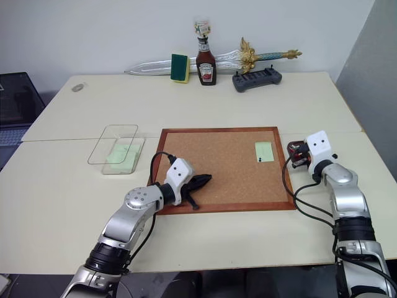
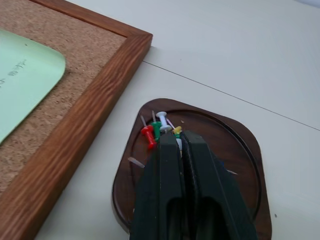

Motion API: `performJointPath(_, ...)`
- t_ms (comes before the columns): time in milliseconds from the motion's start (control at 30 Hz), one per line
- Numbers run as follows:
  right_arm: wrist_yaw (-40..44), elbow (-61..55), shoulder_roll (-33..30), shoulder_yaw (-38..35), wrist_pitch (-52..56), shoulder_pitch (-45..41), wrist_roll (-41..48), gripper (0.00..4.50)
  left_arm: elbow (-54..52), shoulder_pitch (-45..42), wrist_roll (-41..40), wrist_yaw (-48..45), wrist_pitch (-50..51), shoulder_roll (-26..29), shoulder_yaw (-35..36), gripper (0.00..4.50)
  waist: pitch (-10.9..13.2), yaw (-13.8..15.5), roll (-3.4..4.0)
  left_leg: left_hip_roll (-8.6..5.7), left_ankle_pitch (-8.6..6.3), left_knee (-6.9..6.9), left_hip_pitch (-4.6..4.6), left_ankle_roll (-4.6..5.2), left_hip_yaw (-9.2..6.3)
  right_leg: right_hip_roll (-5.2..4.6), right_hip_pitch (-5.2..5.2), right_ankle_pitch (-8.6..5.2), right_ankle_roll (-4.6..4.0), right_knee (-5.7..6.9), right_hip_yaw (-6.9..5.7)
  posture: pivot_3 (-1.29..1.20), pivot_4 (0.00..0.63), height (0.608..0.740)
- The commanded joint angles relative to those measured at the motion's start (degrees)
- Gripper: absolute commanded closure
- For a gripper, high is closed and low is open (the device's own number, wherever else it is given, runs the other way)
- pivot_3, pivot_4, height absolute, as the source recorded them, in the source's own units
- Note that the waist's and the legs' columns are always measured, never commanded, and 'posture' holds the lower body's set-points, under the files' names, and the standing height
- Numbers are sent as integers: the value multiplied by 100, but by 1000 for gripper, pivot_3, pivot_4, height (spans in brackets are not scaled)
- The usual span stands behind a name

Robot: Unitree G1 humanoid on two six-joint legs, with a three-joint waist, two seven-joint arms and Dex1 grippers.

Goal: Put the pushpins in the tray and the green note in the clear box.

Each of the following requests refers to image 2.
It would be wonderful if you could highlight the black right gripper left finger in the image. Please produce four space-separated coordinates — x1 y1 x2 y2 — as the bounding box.
130 133 186 240

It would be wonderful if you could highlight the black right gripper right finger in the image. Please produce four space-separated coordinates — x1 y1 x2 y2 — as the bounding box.
180 130 259 240

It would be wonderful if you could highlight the dark wooden tray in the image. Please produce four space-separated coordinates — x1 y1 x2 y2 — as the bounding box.
111 97 272 240

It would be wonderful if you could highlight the green paper note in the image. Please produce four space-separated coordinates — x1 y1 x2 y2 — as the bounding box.
0 29 67 146

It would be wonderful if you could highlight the blue pushpin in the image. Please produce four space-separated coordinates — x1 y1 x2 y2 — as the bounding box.
221 161 238 176

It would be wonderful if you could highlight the clear pushpin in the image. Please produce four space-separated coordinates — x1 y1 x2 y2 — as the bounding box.
127 156 146 168

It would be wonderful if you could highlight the red pushpin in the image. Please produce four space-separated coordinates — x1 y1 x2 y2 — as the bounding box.
139 114 157 150

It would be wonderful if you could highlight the green pushpin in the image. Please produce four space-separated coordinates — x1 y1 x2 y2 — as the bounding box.
149 110 162 144

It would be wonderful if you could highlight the white pushpin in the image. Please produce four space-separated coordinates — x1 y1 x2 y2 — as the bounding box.
155 111 176 134

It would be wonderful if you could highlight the wood-framed cork board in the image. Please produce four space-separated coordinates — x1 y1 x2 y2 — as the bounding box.
0 0 154 240

